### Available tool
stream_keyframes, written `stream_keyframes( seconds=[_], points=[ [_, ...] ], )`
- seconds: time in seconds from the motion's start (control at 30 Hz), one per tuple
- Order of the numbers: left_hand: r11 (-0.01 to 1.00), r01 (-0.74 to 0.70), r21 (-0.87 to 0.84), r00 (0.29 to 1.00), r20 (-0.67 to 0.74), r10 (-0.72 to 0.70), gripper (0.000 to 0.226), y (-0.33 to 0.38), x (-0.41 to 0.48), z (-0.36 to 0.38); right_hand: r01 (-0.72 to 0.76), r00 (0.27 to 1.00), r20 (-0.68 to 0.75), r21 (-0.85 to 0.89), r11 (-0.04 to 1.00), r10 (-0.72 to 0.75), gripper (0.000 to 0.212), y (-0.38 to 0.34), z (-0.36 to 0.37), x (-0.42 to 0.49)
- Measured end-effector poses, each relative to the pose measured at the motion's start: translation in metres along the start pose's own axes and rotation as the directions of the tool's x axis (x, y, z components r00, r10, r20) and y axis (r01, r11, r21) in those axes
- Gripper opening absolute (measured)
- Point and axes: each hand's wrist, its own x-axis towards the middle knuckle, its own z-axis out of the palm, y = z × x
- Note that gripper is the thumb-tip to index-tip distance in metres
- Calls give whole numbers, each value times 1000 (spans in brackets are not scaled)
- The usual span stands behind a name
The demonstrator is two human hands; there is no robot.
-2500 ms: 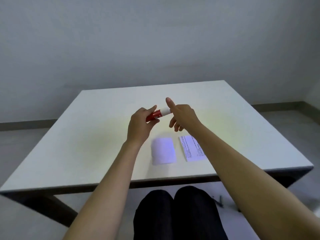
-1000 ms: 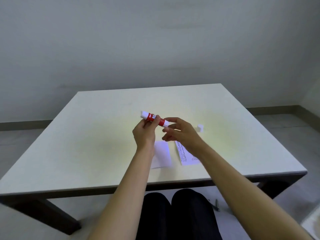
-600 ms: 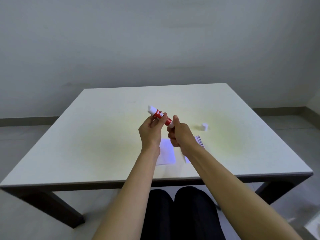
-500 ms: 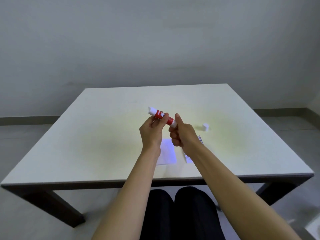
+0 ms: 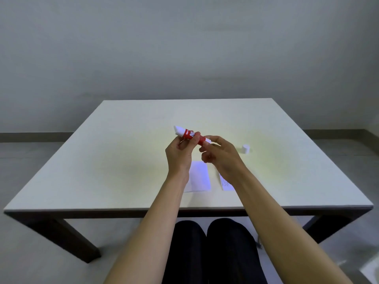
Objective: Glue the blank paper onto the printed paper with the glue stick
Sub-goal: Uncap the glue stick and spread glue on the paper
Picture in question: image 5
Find person's right hand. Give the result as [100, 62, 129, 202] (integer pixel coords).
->
[199, 135, 247, 184]

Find person's left hand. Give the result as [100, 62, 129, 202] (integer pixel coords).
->
[165, 131, 202, 186]

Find red and white glue stick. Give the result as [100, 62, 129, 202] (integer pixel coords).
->
[173, 125, 212, 146]

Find person's right forearm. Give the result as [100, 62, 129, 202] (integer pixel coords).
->
[233, 170, 353, 284]

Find person's left forearm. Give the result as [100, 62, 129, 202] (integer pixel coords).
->
[104, 174, 190, 284]

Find white paper sheet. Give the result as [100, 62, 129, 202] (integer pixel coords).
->
[184, 161, 211, 193]

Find printed white paper strip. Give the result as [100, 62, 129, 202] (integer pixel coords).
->
[219, 171, 235, 192]

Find person's black trousers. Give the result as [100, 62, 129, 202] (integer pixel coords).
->
[161, 218, 269, 284]

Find dark baseboard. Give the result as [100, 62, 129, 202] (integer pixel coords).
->
[0, 129, 379, 143]

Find white table with dark legs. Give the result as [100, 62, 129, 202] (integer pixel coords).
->
[3, 98, 374, 264]

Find white object on floor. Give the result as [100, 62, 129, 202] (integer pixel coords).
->
[359, 260, 379, 284]

